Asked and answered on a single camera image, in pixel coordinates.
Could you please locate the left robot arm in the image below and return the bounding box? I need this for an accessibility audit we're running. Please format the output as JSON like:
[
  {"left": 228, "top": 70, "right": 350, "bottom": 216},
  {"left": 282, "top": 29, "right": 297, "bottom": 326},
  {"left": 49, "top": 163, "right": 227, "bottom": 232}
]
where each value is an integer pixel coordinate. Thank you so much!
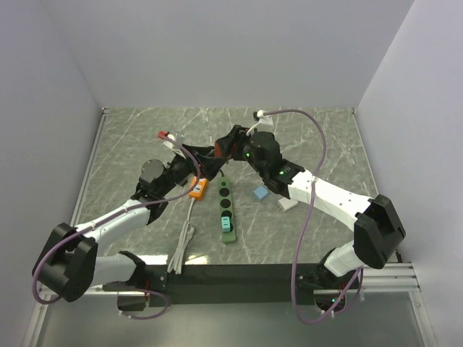
[{"left": 32, "top": 145, "right": 228, "bottom": 303}]

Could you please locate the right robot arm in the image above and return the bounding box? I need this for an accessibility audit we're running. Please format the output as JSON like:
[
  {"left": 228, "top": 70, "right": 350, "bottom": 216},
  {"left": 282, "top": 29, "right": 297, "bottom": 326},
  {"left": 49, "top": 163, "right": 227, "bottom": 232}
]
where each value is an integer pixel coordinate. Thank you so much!
[{"left": 214, "top": 126, "right": 406, "bottom": 288}]

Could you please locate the orange power strip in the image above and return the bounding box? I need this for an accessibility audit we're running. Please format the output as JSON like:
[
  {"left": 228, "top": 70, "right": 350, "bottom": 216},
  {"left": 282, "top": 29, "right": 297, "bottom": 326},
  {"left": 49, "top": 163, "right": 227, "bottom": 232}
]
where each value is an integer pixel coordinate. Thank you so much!
[{"left": 188, "top": 176, "right": 209, "bottom": 200}]

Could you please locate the teal plug in strip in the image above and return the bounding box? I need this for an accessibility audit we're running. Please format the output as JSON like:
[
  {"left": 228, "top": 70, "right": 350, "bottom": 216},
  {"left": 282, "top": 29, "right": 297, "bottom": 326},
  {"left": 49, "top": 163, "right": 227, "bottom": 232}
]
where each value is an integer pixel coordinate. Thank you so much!
[{"left": 221, "top": 216, "right": 232, "bottom": 234}]

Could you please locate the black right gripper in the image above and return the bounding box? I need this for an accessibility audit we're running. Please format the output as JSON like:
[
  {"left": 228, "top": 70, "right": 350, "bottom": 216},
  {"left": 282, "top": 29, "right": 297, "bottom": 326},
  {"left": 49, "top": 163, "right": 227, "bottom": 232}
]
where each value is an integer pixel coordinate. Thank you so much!
[{"left": 216, "top": 126, "right": 268, "bottom": 178}]

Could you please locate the white charger plug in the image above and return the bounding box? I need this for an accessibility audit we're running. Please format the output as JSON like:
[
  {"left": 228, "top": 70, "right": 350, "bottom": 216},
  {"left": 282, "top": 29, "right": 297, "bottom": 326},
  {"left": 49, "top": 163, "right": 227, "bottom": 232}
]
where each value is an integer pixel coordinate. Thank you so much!
[{"left": 278, "top": 197, "right": 298, "bottom": 212}]

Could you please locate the green power strip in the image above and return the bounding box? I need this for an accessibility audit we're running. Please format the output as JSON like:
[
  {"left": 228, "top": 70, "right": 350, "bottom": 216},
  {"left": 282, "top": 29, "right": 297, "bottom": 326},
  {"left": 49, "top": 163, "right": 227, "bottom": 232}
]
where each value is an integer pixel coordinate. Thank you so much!
[{"left": 217, "top": 176, "right": 237, "bottom": 244}]

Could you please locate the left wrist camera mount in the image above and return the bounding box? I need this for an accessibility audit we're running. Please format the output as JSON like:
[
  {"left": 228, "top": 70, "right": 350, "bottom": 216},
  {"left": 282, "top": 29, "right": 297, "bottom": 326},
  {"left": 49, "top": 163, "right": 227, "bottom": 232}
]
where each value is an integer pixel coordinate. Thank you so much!
[{"left": 158, "top": 131, "right": 184, "bottom": 150}]

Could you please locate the purple cable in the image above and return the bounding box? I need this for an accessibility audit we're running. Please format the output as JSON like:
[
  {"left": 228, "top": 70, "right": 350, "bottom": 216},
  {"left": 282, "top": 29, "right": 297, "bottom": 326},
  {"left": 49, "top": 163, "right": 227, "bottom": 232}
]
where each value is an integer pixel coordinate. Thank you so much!
[
  {"left": 266, "top": 108, "right": 364, "bottom": 325},
  {"left": 33, "top": 142, "right": 203, "bottom": 320}
]

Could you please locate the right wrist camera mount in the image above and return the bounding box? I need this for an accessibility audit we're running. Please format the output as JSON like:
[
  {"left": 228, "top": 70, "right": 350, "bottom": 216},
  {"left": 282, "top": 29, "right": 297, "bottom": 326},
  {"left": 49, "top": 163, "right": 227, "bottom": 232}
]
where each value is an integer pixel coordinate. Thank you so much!
[{"left": 246, "top": 110, "right": 273, "bottom": 136}]

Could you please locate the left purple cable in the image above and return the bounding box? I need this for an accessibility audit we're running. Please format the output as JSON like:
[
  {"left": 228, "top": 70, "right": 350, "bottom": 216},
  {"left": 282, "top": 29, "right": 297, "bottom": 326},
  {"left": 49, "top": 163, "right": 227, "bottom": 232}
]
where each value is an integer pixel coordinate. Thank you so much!
[{"left": 33, "top": 142, "right": 203, "bottom": 320}]

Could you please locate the light blue charger plug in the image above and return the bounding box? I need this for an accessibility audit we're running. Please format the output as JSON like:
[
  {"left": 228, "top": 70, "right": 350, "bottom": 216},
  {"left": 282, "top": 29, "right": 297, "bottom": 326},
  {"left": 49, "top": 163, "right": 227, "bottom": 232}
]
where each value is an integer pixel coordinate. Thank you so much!
[{"left": 252, "top": 186, "right": 269, "bottom": 201}]

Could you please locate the red cube socket adapter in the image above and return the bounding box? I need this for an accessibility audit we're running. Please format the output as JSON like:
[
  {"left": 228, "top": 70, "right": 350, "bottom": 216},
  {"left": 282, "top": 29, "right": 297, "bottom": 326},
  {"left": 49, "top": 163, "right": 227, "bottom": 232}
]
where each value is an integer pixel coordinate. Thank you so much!
[{"left": 214, "top": 140, "right": 226, "bottom": 158}]

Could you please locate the aluminium frame rail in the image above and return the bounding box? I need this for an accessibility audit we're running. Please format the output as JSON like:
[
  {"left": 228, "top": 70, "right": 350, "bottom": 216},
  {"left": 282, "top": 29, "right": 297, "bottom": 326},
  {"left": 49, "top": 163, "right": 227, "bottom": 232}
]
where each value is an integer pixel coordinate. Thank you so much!
[{"left": 313, "top": 262, "right": 421, "bottom": 294}]

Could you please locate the white power cable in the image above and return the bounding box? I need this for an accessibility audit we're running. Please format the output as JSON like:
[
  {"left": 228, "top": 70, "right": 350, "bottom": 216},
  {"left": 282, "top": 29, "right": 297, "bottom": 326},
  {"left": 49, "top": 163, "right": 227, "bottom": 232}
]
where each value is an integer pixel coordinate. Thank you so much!
[{"left": 166, "top": 197, "right": 198, "bottom": 274}]

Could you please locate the black base beam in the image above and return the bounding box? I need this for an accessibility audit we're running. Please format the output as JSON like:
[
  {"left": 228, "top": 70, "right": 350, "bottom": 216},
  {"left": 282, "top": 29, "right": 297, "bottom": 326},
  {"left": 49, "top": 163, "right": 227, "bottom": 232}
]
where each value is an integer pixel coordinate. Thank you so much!
[{"left": 101, "top": 262, "right": 365, "bottom": 312}]

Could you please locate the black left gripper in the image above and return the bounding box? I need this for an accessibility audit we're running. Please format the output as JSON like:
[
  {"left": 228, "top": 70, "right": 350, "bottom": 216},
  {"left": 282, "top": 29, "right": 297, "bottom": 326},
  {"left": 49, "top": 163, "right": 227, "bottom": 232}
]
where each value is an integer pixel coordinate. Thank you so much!
[{"left": 158, "top": 143, "right": 227, "bottom": 197}]

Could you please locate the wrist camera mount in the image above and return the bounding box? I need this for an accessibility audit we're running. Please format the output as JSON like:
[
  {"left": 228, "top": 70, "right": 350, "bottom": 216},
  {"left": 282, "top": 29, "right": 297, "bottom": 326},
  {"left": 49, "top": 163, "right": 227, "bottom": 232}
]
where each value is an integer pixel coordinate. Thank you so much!
[
  {"left": 158, "top": 131, "right": 184, "bottom": 150},
  {"left": 246, "top": 110, "right": 273, "bottom": 136}
]

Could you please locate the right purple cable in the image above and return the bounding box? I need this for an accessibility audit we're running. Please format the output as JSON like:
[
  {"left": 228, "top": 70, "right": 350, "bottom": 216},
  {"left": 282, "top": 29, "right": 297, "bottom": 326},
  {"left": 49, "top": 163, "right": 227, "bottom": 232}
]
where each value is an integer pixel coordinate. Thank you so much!
[{"left": 266, "top": 108, "right": 364, "bottom": 325}]

